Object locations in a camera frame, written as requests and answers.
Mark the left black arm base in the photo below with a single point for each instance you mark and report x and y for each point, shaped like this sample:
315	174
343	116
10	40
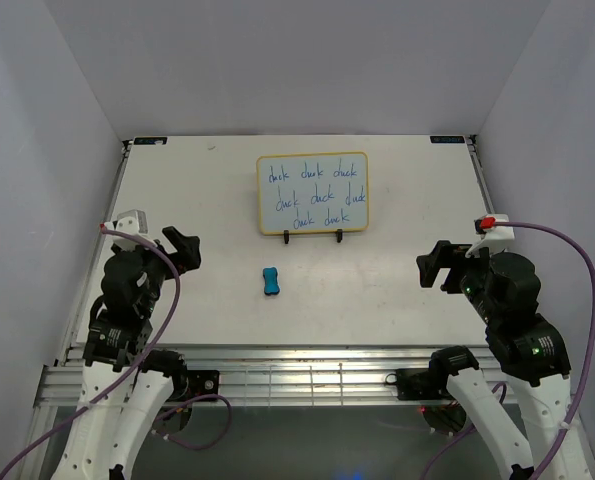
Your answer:
191	384

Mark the blue bone-shaped eraser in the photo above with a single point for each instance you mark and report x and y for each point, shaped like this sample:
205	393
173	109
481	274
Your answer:
271	284

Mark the aluminium rail frame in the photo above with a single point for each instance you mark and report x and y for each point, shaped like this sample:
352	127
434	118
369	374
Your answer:
347	314

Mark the yellow framed whiteboard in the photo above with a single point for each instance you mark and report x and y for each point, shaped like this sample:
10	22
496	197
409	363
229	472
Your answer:
313	193

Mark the right blue table label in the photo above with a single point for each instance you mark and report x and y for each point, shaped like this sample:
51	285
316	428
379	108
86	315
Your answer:
447	139

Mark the blue table label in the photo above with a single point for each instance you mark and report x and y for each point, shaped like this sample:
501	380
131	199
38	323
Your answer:
447	139
150	141

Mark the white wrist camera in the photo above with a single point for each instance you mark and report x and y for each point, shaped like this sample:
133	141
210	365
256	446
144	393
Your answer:
495	235
132	222

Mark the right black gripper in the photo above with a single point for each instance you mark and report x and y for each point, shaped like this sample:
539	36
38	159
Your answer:
444	254

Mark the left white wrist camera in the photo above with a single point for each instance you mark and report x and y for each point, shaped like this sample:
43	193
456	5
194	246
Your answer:
132	222

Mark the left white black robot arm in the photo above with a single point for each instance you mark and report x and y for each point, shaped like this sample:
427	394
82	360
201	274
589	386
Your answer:
125	379

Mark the black wire whiteboard stand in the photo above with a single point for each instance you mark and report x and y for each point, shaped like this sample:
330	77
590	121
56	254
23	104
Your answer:
337	235

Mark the left blue table label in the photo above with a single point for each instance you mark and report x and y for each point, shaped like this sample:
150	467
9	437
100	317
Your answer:
150	141

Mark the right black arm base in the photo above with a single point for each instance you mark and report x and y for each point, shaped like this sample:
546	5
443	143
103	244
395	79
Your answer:
441	412

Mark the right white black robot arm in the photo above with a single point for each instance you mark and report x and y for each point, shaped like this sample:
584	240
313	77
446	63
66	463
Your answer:
535	362

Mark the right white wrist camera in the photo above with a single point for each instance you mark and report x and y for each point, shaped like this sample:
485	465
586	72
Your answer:
495	235

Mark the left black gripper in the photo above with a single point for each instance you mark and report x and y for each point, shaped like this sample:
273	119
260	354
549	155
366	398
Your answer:
187	255

